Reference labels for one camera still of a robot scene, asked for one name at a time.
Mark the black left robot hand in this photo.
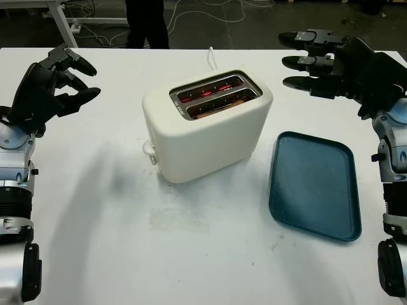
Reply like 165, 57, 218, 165
6, 44, 102, 137

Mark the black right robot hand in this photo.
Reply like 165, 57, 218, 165
278, 29, 387, 120

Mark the browned toast slice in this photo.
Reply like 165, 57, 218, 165
193, 98, 247, 120

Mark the person in dark trousers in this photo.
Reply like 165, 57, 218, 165
125, 0, 170, 49

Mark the white two-slot toaster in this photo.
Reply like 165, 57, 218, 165
142, 68, 274, 184

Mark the white background desk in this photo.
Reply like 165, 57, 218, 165
0, 0, 130, 48

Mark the black equipment base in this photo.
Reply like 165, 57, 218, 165
361, 0, 387, 15

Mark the dark blue plastic tray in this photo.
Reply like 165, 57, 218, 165
268, 131, 362, 245

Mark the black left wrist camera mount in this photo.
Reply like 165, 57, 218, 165
30, 88, 66, 119

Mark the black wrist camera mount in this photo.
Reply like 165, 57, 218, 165
356, 51, 407, 99
30, 88, 66, 119

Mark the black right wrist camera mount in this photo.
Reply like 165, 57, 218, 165
356, 51, 407, 99

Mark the thin white floor cable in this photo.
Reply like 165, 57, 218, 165
81, 24, 130, 47

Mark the white toaster power cord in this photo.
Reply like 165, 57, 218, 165
205, 46, 219, 71

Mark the long looping white cable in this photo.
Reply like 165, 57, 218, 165
168, 0, 247, 36

